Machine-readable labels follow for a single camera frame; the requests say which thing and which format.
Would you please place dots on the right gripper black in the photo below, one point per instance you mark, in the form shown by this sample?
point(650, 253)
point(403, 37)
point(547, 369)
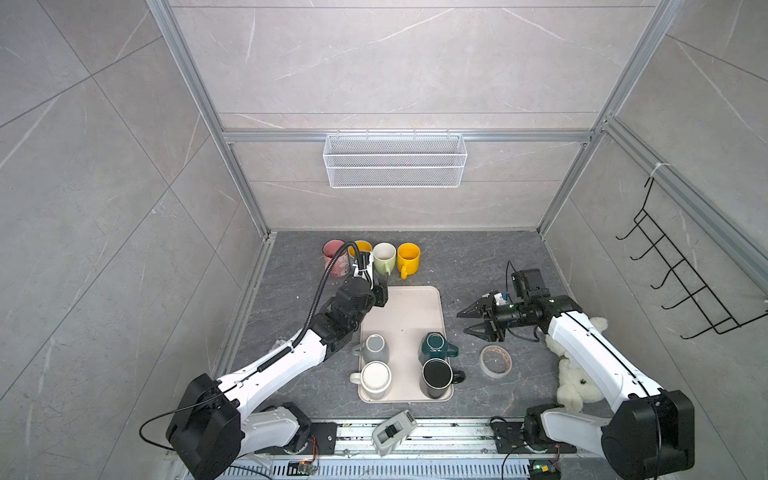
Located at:
point(489, 322)

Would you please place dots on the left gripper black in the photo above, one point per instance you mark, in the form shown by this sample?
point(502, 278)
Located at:
point(380, 294)

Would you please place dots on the pink patterned mug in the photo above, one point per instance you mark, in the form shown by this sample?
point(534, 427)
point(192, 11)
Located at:
point(341, 266)

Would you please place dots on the light green mug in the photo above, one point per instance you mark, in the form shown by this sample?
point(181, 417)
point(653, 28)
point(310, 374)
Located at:
point(384, 258)

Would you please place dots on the blue butterfly mug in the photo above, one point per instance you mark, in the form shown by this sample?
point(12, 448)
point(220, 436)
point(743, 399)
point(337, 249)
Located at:
point(361, 246)

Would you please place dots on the dark green mug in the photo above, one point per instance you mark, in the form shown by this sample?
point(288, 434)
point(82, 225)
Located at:
point(435, 345)

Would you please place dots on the yellow mug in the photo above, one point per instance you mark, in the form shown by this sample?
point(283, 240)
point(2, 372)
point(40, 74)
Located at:
point(408, 259)

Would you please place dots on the black mug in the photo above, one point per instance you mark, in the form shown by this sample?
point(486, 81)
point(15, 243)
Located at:
point(437, 376)

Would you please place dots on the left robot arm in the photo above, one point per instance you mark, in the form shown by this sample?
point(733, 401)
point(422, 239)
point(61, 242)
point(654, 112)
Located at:
point(219, 420)

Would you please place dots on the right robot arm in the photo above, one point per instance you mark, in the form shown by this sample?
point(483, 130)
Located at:
point(652, 430)

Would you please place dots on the grey mug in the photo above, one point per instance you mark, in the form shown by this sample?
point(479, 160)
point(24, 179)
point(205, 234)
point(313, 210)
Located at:
point(373, 348)

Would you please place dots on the white mug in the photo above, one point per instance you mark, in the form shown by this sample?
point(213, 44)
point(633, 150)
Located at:
point(374, 380)

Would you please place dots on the tape roll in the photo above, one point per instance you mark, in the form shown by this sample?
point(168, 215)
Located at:
point(495, 362)

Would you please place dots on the beige plastic tray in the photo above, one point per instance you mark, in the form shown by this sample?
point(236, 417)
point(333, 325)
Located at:
point(410, 313)

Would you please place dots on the white teddy bear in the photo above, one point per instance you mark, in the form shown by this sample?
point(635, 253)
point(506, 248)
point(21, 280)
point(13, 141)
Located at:
point(575, 386)

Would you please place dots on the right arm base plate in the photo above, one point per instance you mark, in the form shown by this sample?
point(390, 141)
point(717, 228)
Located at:
point(510, 437)

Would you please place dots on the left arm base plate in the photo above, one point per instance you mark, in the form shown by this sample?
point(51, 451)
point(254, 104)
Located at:
point(317, 438)

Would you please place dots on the grey camera box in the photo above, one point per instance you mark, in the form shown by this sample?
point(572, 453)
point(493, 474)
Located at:
point(388, 435)

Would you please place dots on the white wire mesh basket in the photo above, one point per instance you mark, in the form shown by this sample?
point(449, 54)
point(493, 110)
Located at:
point(370, 161)

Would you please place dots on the black wire hook rack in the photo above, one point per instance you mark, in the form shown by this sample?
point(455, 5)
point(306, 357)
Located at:
point(717, 316)

